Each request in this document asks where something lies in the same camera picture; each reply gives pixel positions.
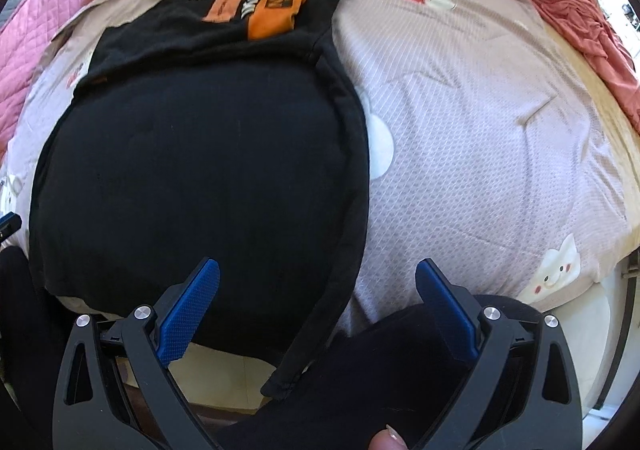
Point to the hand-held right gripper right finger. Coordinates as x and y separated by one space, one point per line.
445 310

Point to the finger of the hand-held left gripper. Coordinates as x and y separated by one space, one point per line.
7 227

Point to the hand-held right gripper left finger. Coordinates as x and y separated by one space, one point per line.
187 315

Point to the black sweater with orange cuffs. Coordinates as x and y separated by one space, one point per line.
190 170

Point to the person's right hand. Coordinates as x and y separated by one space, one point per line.
387 437

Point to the person's left leg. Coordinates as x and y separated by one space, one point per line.
20 310

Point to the white bed base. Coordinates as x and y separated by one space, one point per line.
612 330

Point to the pink quilted blanket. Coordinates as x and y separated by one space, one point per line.
30 55

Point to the printed mauve blanket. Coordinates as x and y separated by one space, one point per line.
475 130

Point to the yellow bed sheet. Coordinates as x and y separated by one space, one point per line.
615 140

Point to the coral red duvet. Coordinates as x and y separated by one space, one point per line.
575 5

